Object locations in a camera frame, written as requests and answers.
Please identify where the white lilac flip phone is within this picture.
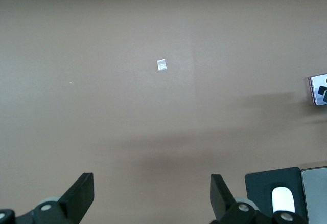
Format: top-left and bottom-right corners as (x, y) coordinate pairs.
(308, 73), (327, 106)

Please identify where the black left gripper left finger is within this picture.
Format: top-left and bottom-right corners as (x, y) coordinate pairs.
(0, 172), (95, 224)

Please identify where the black mouse pad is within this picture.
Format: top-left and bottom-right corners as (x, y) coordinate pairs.
(244, 167), (307, 224)

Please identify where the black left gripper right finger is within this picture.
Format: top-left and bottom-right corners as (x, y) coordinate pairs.
(209, 174), (307, 224)

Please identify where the white computer mouse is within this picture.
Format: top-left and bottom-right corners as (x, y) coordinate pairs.
(271, 187), (295, 213)

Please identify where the silver laptop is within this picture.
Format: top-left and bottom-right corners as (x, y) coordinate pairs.
(300, 166), (327, 224)

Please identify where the small clear tape patch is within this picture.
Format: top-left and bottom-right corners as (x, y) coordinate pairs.
(156, 59), (168, 72)

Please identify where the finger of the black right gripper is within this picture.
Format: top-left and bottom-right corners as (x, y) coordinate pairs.
(318, 85), (327, 104)

